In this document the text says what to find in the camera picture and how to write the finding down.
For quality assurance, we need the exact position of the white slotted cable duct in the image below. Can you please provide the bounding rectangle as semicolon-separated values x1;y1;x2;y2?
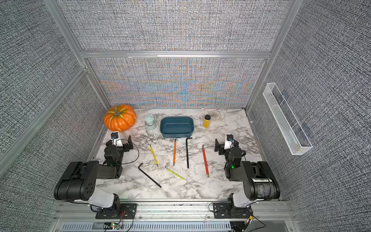
60;221;232;232

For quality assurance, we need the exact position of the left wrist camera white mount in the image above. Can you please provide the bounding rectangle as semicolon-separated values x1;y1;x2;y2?
111;132;123;147

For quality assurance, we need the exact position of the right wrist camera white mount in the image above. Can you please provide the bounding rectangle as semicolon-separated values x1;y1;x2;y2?
224;134;234;150

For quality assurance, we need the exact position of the red sleeved hex key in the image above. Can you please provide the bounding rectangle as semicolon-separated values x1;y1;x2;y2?
202;144;210;177

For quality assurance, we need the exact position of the teal storage box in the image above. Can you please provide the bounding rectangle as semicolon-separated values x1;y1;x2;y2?
160;116;194;138

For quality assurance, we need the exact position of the lime green sleeved hex key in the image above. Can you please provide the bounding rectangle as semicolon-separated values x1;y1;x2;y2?
165;163;187;181

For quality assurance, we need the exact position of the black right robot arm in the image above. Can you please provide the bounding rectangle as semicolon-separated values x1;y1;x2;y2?
213;138;281;219

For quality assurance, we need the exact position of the long black hex key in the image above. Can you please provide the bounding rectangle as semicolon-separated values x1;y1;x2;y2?
185;137;193;169

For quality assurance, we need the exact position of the yellow bottle black cap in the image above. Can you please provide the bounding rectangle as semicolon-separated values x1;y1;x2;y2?
203;115;211;128

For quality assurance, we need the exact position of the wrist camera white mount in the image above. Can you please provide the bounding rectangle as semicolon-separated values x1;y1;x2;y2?
224;134;234;150
111;132;123;147

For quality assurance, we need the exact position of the black hex key front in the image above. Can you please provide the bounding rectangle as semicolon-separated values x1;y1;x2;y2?
138;162;162;188

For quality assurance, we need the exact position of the yellow sleeved hex key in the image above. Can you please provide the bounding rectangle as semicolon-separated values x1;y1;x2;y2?
150;144;158;167

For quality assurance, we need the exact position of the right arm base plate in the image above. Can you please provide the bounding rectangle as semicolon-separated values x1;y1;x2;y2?
212;203;253;219

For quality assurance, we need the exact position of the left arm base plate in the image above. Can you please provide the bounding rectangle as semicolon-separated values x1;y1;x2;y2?
95;203;138;219

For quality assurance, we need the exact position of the mint green lidded jar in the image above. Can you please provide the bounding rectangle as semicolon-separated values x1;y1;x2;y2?
145;114;157;131

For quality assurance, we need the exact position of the orange sleeved hex key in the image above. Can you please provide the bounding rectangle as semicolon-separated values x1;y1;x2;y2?
173;138;178;166

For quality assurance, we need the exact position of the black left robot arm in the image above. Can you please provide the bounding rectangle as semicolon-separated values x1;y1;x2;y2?
54;132;137;220

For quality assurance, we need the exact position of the clear acrylic wall shelf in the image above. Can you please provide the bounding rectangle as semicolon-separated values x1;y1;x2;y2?
263;82;313;155

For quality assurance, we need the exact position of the orange pumpkin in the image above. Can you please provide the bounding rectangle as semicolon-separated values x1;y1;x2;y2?
103;104;137;132

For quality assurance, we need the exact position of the aluminium front rail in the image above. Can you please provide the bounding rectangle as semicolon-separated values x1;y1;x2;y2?
52;199;297;222

